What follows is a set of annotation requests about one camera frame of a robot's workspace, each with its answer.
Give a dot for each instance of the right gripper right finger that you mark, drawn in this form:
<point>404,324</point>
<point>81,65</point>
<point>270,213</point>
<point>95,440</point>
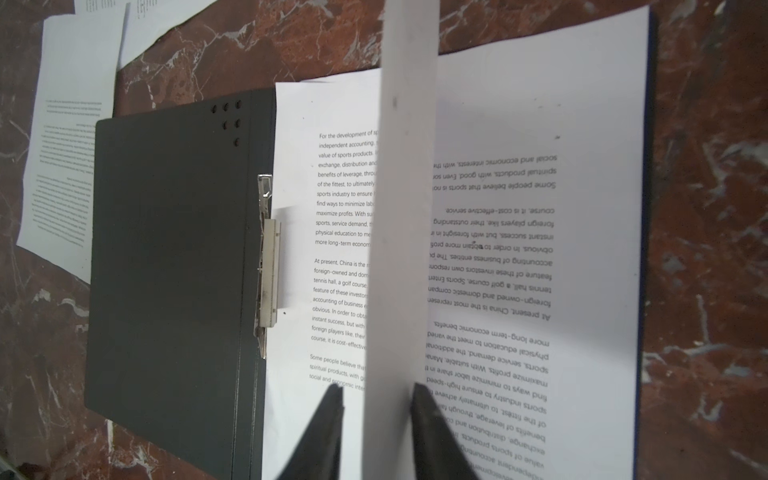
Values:
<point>437,455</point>

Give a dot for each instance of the paper sheet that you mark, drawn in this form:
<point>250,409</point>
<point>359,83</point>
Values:
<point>535,256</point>
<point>75,90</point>
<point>146,21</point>
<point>399,252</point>
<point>324,173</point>

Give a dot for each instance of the teal folder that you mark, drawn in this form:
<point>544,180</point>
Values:
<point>185,281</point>

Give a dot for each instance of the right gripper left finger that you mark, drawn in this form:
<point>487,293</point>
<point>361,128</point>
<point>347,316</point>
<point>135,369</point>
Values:
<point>317,455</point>

